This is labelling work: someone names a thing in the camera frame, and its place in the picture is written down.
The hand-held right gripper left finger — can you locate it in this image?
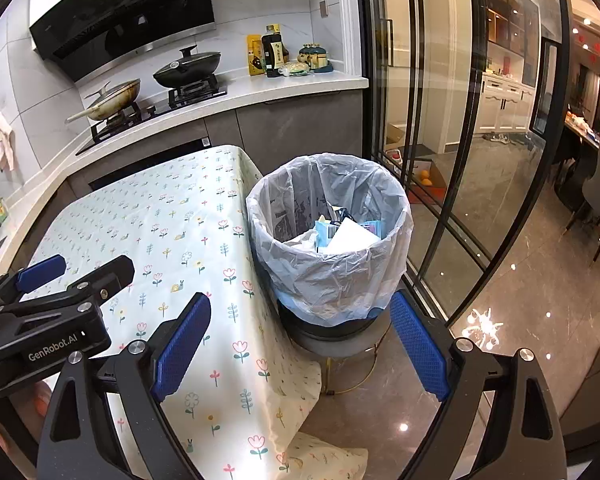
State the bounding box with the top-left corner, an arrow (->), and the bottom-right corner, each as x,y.
36,291 -> 213,480

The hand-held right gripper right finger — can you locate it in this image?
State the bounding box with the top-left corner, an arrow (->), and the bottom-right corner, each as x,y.
389,290 -> 568,480

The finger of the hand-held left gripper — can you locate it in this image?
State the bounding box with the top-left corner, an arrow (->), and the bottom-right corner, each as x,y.
0,255 -> 136,323
0,254 -> 67,306

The trash bin with translucent liner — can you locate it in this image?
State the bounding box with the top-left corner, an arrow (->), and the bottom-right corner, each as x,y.
245,154 -> 413,356

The person's left hand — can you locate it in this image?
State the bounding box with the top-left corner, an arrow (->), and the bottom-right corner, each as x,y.
0,379 -> 56,473

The floral tablecloth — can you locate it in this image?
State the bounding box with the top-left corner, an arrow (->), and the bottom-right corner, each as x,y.
7,145 -> 370,480

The grey stool with gold legs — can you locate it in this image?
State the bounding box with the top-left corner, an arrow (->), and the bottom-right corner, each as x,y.
287,327 -> 386,397

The black built-in oven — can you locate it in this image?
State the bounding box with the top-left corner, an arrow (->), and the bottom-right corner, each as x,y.
87,136 -> 216,191

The white dish cloth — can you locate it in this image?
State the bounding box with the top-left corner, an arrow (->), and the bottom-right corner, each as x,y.
0,110 -> 15,171

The black gas stove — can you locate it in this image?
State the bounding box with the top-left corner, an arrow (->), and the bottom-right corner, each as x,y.
75,74 -> 228,156

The beige wok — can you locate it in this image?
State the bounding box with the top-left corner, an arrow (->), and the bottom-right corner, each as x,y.
66,85 -> 142,123

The cardboard box with oranges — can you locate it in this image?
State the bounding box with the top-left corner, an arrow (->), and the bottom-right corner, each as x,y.
405,160 -> 448,206

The black framed glass sliding door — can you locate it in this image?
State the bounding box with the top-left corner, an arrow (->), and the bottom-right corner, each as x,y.
360,0 -> 581,326

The black wok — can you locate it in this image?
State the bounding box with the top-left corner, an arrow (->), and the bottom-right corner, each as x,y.
152,57 -> 222,88

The black wok lid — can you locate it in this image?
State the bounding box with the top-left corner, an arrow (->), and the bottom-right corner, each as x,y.
153,46 -> 221,73

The white sideboard cabinet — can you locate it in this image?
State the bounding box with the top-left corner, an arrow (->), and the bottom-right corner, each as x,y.
482,72 -> 536,133

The kitchen counter with grey cabinets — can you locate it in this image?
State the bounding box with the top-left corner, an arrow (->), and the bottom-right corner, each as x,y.
0,75 -> 370,281

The yellow seasoning packet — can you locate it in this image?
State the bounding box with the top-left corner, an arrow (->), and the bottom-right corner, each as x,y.
246,35 -> 263,77

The black range hood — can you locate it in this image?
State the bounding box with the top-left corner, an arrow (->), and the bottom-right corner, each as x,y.
29,0 -> 217,83

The dining table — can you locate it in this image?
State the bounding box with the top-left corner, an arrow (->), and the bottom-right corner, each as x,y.
562,110 -> 600,153

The dark sauce bottle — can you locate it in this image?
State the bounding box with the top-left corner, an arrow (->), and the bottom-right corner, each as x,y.
261,25 -> 287,78

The seasoning jar set with tray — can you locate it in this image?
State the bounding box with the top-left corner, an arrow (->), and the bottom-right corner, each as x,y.
299,42 -> 333,75

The wooden display cabinet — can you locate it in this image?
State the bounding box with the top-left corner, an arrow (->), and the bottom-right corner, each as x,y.
485,0 -> 541,86

